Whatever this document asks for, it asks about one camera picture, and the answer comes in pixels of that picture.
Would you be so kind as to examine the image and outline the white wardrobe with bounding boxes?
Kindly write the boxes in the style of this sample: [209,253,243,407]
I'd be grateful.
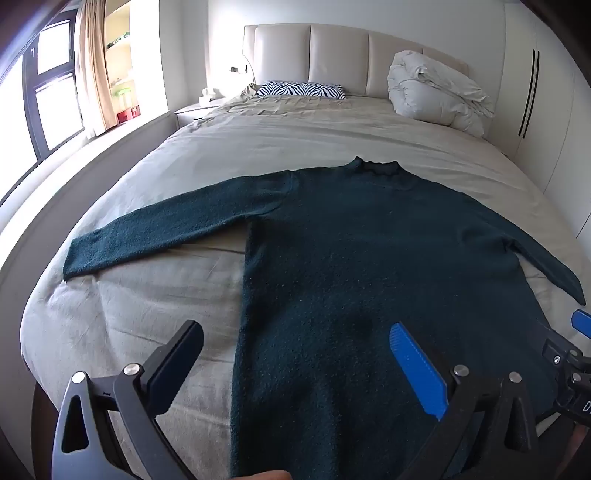
[489,0,591,241]

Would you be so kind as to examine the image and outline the black framed window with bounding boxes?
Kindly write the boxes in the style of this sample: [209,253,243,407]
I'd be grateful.
[0,9,89,199]

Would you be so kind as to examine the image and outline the white wall shelf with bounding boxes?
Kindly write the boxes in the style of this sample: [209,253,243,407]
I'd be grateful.
[104,0,145,127]

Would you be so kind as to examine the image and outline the bed with beige sheet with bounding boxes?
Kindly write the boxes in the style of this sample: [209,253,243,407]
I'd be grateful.
[18,95,583,480]

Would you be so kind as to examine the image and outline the white nightstand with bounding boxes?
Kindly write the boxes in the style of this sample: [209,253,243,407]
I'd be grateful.
[174,99,223,128]

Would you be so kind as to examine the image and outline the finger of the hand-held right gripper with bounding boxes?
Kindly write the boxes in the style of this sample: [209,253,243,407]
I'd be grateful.
[538,309,591,370]

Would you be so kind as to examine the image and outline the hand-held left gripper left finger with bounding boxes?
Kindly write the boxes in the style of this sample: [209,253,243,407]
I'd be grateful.
[52,319,205,480]

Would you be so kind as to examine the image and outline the beige curtain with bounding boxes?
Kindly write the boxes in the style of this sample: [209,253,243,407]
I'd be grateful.
[76,0,119,137]

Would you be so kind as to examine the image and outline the folded white duvet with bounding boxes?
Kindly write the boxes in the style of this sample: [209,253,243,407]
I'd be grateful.
[387,50,496,138]

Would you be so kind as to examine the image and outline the cream padded headboard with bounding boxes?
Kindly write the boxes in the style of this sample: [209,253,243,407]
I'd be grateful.
[243,24,469,99]

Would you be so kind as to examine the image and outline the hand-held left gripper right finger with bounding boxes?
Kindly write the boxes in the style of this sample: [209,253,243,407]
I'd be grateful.
[389,322,541,480]

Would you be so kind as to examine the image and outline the zebra print pillow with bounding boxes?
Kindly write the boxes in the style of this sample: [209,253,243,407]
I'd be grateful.
[255,81,347,100]

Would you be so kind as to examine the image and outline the dark green knit sweater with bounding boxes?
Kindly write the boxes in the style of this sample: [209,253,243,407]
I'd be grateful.
[62,156,586,480]

